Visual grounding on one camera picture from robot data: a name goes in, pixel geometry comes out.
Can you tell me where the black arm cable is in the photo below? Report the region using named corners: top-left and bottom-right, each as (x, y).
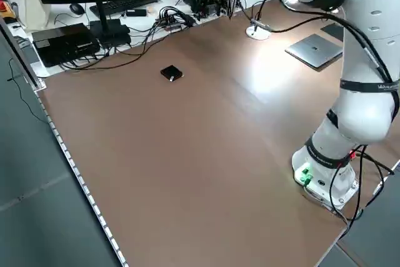
top-left (268, 0), bottom-right (394, 86)

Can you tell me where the clear edged aluminium rail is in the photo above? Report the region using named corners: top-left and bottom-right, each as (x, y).
top-left (0, 16), bottom-right (48, 93)

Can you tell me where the silver closed laptop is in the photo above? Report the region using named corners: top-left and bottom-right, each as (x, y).
top-left (284, 33), bottom-right (344, 71)

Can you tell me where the black flat case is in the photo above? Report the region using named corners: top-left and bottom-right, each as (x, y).
top-left (31, 23), bottom-right (101, 68)

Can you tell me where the small black square object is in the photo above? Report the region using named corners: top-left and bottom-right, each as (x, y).
top-left (160, 64), bottom-right (186, 84)

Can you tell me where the black monitor stand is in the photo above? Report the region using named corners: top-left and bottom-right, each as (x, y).
top-left (89, 0), bottom-right (131, 48)

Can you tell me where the white gooseneck desk lamp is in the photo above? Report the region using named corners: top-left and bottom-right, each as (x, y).
top-left (245, 0), bottom-right (298, 41)

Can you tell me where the black hub with cables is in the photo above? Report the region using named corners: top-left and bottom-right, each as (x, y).
top-left (155, 6), bottom-right (197, 33)

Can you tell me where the black computer mouse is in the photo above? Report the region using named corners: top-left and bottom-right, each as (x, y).
top-left (69, 3), bottom-right (86, 16)

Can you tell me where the black mouse pad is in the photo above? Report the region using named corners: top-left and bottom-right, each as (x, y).
top-left (320, 23), bottom-right (345, 42)

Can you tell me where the black keyboard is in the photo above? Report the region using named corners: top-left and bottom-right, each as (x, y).
top-left (89, 0), bottom-right (163, 17)

